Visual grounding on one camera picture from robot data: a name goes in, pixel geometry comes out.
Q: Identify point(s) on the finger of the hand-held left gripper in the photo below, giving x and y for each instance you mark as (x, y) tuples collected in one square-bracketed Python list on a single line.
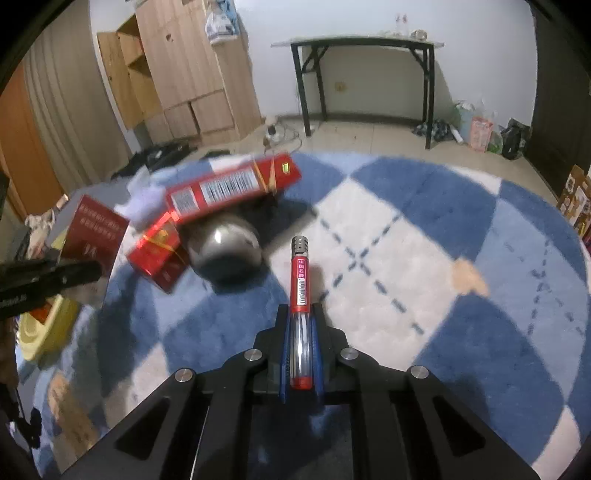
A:
[(51, 276)]

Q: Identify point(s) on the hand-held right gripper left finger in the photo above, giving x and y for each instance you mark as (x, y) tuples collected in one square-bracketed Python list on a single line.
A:
[(285, 360)]

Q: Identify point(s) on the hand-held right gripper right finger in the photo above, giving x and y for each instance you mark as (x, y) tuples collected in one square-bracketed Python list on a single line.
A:
[(315, 360)]

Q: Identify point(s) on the yellow plastic basin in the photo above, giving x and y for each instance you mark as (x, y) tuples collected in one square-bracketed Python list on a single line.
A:
[(44, 334)]

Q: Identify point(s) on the red lighter with metal top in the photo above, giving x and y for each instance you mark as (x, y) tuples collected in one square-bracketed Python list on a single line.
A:
[(300, 286)]

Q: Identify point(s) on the small red box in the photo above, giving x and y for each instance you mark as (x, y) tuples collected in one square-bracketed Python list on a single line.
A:
[(154, 254)]

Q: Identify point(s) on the lavender plush toy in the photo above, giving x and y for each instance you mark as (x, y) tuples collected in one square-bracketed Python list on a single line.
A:
[(143, 201)]

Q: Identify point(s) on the long red carton box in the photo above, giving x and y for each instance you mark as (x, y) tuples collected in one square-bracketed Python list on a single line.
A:
[(231, 187)]

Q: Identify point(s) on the flat dark red box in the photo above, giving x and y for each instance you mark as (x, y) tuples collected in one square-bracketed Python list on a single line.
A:
[(92, 230)]

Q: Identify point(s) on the orange wooden door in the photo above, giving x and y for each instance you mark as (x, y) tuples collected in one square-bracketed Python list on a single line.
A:
[(27, 152)]

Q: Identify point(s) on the black case on floor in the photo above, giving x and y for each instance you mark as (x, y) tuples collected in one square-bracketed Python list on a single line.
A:
[(157, 157)]

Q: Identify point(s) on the blue white checkered rug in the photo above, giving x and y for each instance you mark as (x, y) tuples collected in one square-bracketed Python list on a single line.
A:
[(415, 230)]

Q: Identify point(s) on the beige curtain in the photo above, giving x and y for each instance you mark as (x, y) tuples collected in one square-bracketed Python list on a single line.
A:
[(69, 101)]

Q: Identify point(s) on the white power strip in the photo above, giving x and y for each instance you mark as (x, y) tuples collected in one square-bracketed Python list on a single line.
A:
[(273, 134)]

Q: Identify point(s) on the wooden wardrobe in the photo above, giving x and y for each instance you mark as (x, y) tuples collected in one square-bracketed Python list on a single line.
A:
[(184, 60)]

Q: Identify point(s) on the dark shoes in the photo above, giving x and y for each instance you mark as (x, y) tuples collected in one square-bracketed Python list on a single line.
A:
[(431, 130)]

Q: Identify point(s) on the green white plastic bag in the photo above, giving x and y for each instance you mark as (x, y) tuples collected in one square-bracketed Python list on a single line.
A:
[(463, 122)]

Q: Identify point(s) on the pink paper bag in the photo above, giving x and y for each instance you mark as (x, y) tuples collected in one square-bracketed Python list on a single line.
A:
[(481, 134)]

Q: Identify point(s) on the black bag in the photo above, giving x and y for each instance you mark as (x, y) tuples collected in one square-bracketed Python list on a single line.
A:
[(515, 141)]

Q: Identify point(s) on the colourful cardboard box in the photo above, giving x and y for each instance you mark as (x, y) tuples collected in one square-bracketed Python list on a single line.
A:
[(576, 201)]

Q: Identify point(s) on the black folding table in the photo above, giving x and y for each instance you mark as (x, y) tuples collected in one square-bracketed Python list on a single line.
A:
[(369, 42)]

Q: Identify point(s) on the glassware on table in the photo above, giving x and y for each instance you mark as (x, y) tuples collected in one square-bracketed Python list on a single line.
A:
[(410, 28)]

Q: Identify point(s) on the dark wooden cabinet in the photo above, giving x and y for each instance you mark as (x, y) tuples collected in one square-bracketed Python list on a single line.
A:
[(561, 101)]

